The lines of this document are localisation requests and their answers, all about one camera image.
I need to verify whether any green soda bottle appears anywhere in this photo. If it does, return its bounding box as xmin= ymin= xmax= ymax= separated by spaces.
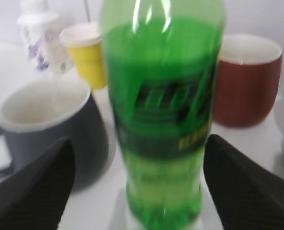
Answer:
xmin=100 ymin=0 xmax=226 ymax=230

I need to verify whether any white yogurt drink bottle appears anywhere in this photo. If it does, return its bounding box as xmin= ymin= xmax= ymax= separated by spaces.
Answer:
xmin=17 ymin=0 xmax=74 ymax=77

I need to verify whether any grey ceramic mug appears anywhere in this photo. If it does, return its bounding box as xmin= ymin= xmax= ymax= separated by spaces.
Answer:
xmin=0 ymin=79 xmax=109 ymax=191

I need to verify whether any red ceramic cup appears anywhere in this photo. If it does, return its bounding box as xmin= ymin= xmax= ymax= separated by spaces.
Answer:
xmin=214 ymin=34 xmax=283 ymax=128

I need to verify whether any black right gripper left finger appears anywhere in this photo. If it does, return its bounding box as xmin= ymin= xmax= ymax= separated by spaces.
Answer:
xmin=0 ymin=138 xmax=75 ymax=230

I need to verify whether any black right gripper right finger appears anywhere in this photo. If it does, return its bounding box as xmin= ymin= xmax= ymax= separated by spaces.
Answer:
xmin=203 ymin=134 xmax=284 ymax=230

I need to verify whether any yellow paper cup stack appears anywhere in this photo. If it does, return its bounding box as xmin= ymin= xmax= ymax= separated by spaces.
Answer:
xmin=59 ymin=22 xmax=107 ymax=91

